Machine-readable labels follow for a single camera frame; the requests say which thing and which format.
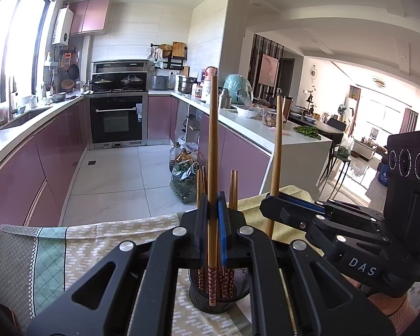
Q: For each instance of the pink kitchen base cabinets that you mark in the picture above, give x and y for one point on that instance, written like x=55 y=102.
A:
x=241 y=161
x=28 y=168

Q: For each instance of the dark dining chair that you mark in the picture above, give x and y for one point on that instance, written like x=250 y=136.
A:
x=336 y=125

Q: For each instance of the glass jar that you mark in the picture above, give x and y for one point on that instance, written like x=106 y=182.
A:
x=268 y=118

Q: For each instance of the person's right hand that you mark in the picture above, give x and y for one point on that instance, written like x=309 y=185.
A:
x=402 y=308

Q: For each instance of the black pot with glass lid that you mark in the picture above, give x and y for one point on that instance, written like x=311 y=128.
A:
x=103 y=84
x=131 y=82

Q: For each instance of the wall utensil holder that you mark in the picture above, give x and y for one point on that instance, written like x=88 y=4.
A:
x=61 y=61

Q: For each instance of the steel kitchen faucet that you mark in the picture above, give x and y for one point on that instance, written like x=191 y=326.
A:
x=11 y=94

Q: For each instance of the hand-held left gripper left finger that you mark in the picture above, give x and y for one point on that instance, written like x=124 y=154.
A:
x=201 y=231

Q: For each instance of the grey box appliance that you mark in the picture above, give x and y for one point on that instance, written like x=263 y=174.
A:
x=160 y=83

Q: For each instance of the black wall rack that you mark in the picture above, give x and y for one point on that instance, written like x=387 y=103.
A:
x=164 y=63

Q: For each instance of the patchwork printed tablecloth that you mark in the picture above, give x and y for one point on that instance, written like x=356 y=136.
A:
x=91 y=245

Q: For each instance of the round ceiling lamp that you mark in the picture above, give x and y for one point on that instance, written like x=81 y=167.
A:
x=379 y=82

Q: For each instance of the pink kettle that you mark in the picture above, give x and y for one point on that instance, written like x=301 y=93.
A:
x=206 y=74

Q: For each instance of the dark dining table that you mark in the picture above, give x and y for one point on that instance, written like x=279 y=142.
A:
x=329 y=127

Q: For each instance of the round bamboo basket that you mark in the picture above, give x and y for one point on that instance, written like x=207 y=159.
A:
x=68 y=84

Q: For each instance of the white canister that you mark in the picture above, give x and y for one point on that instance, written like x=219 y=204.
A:
x=205 y=91

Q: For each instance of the green vegetables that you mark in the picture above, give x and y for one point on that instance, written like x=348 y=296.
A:
x=307 y=132

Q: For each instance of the steel stockpot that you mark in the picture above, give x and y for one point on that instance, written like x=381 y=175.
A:
x=186 y=85

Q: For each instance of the steel thermos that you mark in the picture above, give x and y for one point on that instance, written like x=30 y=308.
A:
x=225 y=99

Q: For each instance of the black built-in oven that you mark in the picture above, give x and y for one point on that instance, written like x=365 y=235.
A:
x=119 y=122

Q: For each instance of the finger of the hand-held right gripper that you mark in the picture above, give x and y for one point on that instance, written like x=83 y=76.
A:
x=301 y=203
x=287 y=213

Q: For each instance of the kitchen sink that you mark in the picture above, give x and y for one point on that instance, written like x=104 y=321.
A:
x=24 y=117

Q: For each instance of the striped wall panel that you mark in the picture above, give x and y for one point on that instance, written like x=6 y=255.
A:
x=255 y=63

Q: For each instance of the white water heater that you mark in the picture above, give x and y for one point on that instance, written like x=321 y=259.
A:
x=62 y=26

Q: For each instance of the steel mixing bowl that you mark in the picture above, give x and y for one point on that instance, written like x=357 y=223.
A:
x=58 y=97

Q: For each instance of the pink wall picture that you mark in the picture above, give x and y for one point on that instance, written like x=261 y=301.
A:
x=268 y=70

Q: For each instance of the pink wall cabinet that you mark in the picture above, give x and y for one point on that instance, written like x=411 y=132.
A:
x=91 y=15

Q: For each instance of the stainless range hood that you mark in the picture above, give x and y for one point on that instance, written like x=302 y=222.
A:
x=120 y=67

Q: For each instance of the hanging black pan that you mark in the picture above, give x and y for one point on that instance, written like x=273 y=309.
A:
x=74 y=71

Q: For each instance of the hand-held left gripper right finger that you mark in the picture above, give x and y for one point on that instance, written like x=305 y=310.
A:
x=224 y=231

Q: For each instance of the plastic bag of greens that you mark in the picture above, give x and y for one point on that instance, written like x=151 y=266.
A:
x=184 y=183

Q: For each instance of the mint appliance under plastic bag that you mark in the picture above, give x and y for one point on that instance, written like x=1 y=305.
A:
x=238 y=89

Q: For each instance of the kitchen window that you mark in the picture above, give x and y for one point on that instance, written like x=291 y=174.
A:
x=17 y=42

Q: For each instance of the wooden cutting board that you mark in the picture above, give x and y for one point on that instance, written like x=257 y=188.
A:
x=178 y=49

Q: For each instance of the glass oil jug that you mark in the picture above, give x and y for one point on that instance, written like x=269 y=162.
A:
x=179 y=155

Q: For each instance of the black mesh cup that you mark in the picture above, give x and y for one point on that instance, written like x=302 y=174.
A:
x=231 y=304

